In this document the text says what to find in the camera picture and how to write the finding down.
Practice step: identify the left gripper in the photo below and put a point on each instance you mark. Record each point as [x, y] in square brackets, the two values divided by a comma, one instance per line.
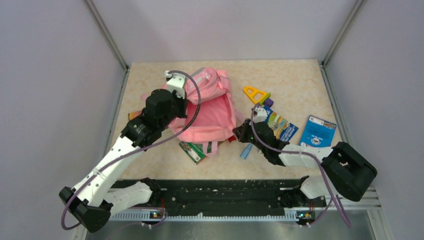
[183, 102]

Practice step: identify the pink student backpack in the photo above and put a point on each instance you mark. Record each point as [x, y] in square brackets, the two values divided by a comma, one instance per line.
[211, 115]

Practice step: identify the blue back-cover book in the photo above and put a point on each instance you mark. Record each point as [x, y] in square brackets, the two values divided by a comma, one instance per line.
[318, 132]

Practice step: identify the aluminium frame rail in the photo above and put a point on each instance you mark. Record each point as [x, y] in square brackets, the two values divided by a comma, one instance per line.
[104, 31]

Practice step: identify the yellow toy triangle block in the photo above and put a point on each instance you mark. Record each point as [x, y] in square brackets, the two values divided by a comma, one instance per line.
[256, 95]

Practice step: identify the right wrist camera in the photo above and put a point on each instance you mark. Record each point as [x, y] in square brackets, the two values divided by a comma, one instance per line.
[260, 114]

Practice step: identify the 91-Storey Treehouse book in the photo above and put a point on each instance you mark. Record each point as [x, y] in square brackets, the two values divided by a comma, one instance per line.
[283, 129]

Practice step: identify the red black stamp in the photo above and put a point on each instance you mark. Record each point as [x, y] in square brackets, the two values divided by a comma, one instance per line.
[232, 139]

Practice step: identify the purple toy cube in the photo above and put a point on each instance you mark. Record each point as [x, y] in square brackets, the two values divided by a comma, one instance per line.
[268, 102]

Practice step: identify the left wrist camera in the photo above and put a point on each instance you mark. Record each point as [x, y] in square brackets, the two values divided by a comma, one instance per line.
[176, 83]

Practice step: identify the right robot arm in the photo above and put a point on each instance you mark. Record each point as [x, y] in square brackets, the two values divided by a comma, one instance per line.
[346, 172]

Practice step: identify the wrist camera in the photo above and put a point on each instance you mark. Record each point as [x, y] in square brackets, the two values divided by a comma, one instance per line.
[260, 114]
[176, 83]

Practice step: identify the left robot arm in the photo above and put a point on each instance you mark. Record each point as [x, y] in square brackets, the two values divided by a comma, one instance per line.
[90, 201]

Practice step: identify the green picture book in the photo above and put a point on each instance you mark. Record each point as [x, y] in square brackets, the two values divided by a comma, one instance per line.
[197, 152]

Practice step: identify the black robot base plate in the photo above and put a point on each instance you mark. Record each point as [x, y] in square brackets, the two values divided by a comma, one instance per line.
[273, 193]

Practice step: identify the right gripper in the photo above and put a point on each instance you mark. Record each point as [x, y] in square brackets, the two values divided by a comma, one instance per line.
[242, 130]

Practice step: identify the Jane Eyre book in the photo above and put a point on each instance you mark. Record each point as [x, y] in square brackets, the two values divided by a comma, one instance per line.
[134, 114]

